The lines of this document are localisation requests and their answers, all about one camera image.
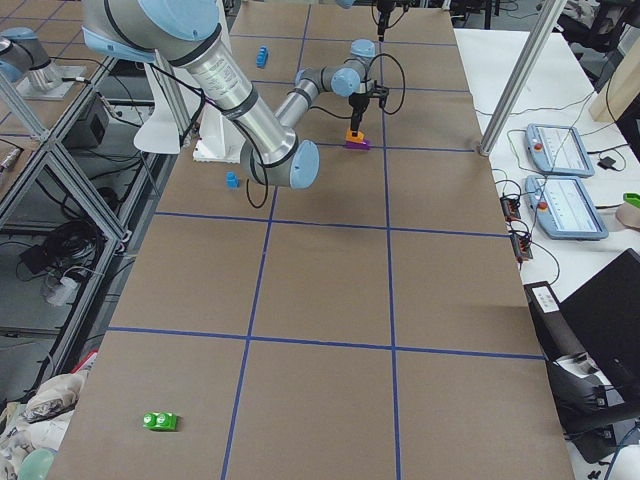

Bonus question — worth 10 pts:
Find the black laptop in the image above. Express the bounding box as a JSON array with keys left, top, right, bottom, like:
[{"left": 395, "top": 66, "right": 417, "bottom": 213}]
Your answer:
[{"left": 561, "top": 248, "right": 639, "bottom": 400}]

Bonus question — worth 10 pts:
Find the near teach pendant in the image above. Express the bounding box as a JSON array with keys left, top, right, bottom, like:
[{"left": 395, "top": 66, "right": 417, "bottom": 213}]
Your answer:
[{"left": 524, "top": 175, "right": 609, "bottom": 241}]

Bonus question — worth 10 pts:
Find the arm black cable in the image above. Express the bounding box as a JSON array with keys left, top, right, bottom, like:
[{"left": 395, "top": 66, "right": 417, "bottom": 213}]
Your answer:
[{"left": 369, "top": 52, "right": 406, "bottom": 115}]

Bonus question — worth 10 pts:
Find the green block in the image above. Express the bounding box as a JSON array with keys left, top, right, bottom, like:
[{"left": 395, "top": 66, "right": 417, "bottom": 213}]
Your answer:
[{"left": 142, "top": 411, "right": 179, "bottom": 432}]

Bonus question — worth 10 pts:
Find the long blue block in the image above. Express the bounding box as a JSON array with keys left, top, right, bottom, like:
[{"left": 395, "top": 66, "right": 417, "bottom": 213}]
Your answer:
[{"left": 256, "top": 45, "right": 269, "bottom": 68}]

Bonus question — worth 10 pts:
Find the black device box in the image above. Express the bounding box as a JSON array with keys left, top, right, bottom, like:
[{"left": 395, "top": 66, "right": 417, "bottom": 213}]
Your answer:
[{"left": 63, "top": 95, "right": 109, "bottom": 149}]

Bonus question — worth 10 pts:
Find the orange trapezoid block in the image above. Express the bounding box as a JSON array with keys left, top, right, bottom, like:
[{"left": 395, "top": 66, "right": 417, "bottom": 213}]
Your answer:
[{"left": 345, "top": 130, "right": 366, "bottom": 143}]

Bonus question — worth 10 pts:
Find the aluminium frame post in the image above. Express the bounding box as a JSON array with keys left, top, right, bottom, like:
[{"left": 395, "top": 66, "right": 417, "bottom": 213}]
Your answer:
[{"left": 478, "top": 0, "right": 566, "bottom": 157}]

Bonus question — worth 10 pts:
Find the teach pendant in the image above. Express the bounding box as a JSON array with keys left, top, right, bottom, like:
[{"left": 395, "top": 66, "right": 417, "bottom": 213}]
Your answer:
[
  {"left": 524, "top": 175, "right": 609, "bottom": 241},
  {"left": 525, "top": 124, "right": 594, "bottom": 178}
]

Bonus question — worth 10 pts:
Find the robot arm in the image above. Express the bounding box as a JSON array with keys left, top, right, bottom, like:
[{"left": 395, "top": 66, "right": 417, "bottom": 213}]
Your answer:
[{"left": 82, "top": 1, "right": 376, "bottom": 189}]

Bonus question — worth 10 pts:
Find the purple trapezoid block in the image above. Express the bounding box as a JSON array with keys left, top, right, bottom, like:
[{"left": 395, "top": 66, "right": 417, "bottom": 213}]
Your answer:
[{"left": 344, "top": 140, "right": 370, "bottom": 150}]

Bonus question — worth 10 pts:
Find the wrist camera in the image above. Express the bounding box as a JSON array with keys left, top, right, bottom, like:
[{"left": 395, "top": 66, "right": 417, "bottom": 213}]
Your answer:
[{"left": 366, "top": 81, "right": 389, "bottom": 110}]

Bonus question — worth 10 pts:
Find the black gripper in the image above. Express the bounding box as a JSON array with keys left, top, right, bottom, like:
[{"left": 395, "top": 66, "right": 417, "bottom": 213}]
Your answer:
[
  {"left": 348, "top": 93, "right": 369, "bottom": 132},
  {"left": 374, "top": 0, "right": 395, "bottom": 30}
]

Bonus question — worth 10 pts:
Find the small blue block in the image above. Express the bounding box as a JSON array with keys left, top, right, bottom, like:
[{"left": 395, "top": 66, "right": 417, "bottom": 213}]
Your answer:
[{"left": 225, "top": 171, "right": 240, "bottom": 189}]

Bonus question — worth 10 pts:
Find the far teach pendant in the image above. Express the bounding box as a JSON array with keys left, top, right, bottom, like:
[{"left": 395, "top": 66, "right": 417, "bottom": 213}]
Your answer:
[{"left": 525, "top": 124, "right": 594, "bottom": 178}]

